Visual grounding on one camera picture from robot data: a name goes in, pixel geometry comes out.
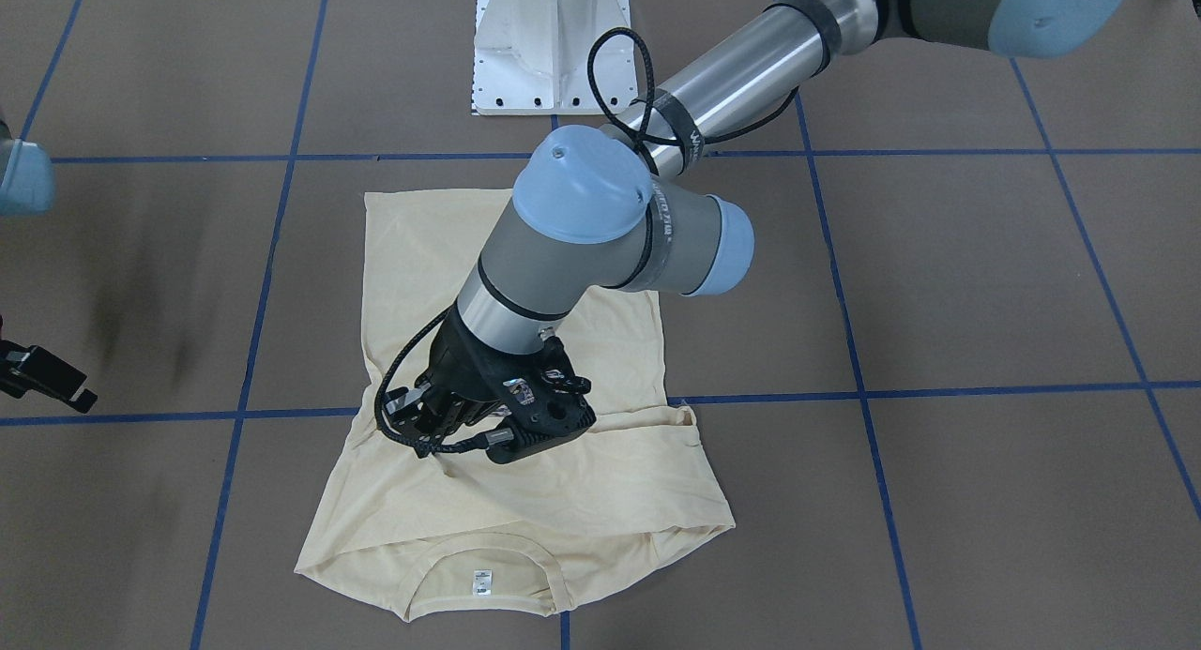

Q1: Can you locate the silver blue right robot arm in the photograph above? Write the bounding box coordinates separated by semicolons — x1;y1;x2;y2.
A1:
1;121;98;415

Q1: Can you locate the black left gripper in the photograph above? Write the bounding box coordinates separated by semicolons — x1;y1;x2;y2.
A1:
387;308;597;463

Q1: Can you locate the cream long sleeve shirt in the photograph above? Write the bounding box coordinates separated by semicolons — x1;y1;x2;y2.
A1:
295;189;737;624

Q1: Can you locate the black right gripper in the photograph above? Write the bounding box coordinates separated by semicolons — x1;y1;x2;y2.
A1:
1;340;98;415

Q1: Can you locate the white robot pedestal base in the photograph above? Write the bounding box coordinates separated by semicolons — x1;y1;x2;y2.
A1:
471;0;638;117

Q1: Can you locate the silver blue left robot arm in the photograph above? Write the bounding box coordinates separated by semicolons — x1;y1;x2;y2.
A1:
370;0;1123;463

